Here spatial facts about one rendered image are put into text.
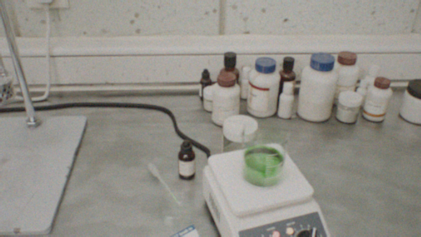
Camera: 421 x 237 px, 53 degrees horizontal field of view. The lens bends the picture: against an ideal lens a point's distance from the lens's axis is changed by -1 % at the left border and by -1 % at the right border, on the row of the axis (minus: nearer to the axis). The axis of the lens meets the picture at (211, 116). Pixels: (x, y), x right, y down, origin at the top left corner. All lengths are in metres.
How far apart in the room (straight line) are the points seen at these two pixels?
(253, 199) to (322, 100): 0.35
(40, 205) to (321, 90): 0.54
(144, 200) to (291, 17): 0.52
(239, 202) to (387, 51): 0.59
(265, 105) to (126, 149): 0.29
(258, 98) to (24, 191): 0.46
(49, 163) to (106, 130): 0.14
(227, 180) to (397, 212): 0.29
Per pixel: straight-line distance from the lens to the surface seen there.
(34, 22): 1.00
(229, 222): 0.57
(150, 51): 0.93
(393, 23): 1.05
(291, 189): 0.59
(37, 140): 0.85
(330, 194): 0.73
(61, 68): 0.98
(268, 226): 0.57
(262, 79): 0.84
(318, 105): 0.87
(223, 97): 0.81
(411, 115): 0.95
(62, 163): 0.78
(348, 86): 0.94
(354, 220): 0.70
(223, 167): 0.61
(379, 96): 0.90
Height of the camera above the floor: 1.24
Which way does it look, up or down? 34 degrees down
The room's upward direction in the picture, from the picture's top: 1 degrees clockwise
